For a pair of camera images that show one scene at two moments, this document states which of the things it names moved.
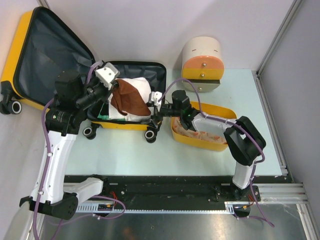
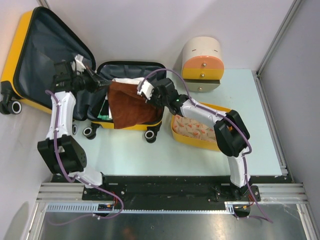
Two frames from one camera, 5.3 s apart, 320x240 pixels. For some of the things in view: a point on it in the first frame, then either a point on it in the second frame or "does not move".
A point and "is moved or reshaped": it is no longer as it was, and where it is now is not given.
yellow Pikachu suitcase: x=42 y=47 does not move
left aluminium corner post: x=44 y=3 does not move
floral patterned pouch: x=179 y=129 does not move
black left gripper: x=107 y=93 -> x=94 y=77
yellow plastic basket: x=212 y=110 does not move
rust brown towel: x=126 y=98 is moved or reshaped
